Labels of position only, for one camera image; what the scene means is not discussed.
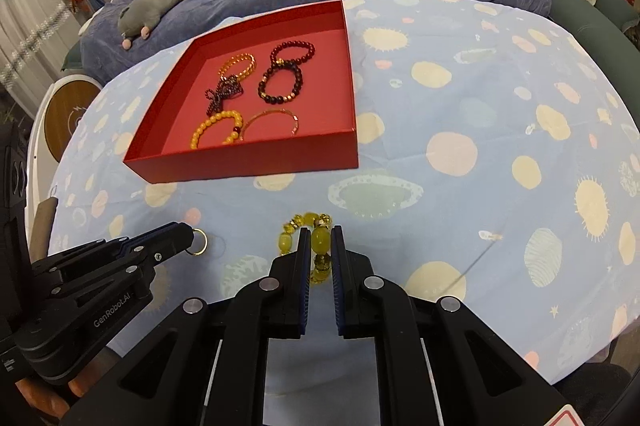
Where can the brown cardboard piece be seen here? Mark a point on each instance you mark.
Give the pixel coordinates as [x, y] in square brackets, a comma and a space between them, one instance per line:
[45, 221]

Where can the thin gold bangle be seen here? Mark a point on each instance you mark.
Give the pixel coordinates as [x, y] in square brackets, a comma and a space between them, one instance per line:
[295, 123]

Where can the grey plush toy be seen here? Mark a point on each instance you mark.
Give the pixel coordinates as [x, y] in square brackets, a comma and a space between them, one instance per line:
[150, 6]

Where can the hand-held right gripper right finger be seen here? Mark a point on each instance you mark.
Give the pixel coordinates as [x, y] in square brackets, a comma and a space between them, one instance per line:
[339, 281]

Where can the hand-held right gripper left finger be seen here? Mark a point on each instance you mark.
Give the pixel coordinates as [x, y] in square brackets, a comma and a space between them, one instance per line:
[301, 281]

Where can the person's left hand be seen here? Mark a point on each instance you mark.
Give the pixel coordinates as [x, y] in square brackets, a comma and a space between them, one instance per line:
[45, 398]

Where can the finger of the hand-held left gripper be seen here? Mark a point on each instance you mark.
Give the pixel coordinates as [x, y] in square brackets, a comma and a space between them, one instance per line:
[100, 253]
[110, 306]

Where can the white sheer curtain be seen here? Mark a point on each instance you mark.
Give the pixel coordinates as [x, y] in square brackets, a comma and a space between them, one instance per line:
[30, 41]

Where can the red cardboard box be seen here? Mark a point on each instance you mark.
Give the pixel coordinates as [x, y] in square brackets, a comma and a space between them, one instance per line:
[250, 163]

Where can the light blue planet-print bedsheet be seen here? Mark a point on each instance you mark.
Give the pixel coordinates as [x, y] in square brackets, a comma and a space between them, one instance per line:
[450, 106]

